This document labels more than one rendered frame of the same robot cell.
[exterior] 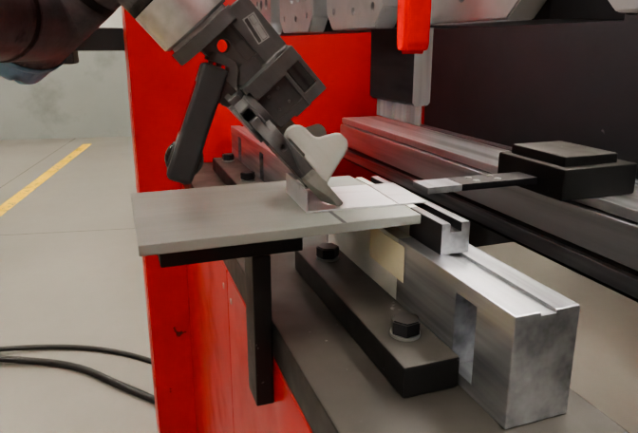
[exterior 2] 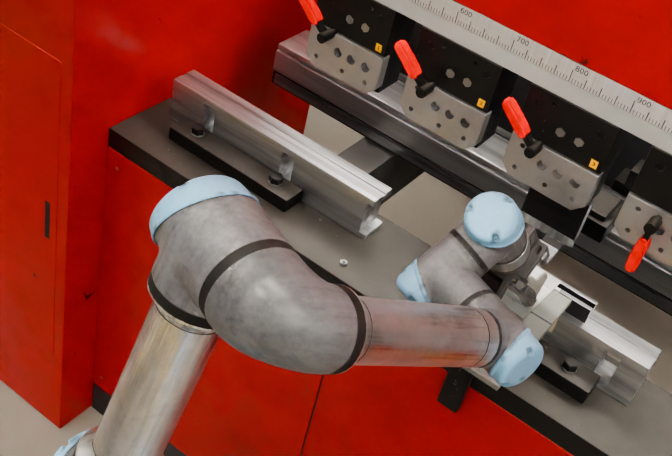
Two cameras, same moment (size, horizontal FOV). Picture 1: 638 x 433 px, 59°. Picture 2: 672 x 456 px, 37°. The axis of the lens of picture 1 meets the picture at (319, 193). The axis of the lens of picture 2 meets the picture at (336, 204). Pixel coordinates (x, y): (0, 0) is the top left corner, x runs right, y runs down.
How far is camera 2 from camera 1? 1.41 m
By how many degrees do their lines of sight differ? 44
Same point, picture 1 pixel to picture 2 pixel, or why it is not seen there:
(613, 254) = (615, 264)
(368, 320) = (545, 362)
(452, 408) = (602, 402)
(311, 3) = (476, 137)
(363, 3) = (560, 189)
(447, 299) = (596, 350)
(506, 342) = (639, 376)
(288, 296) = not seen: hidden behind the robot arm
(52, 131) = not seen: outside the picture
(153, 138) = (88, 110)
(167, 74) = (108, 35)
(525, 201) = not seen: hidden behind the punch
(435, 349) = (589, 375)
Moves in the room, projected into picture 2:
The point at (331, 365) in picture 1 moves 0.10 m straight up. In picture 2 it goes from (536, 393) to (556, 353)
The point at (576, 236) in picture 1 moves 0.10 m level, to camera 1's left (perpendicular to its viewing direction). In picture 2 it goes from (589, 247) to (553, 261)
